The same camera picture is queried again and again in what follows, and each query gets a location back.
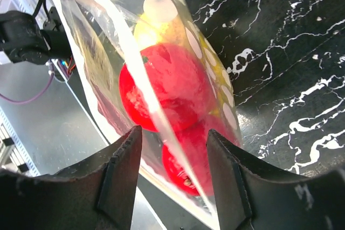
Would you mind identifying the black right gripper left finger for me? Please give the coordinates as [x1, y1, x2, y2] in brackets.
[1, 126, 142, 229]

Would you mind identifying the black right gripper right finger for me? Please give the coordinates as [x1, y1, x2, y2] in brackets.
[206, 130, 344, 229]

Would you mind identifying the polka dot zip top bag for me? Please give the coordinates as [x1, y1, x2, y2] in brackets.
[52, 0, 242, 229]

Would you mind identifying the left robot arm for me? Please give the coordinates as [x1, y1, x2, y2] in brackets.
[1, 0, 72, 65]

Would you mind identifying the red fake tomato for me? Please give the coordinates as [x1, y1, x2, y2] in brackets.
[161, 116, 240, 197]

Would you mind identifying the yellow fake banana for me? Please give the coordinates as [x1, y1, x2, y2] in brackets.
[199, 33, 236, 113]

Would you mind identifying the red fake apple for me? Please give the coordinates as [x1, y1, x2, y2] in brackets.
[119, 43, 216, 132]

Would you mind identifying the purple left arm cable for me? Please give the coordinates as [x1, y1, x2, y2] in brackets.
[0, 61, 56, 104]

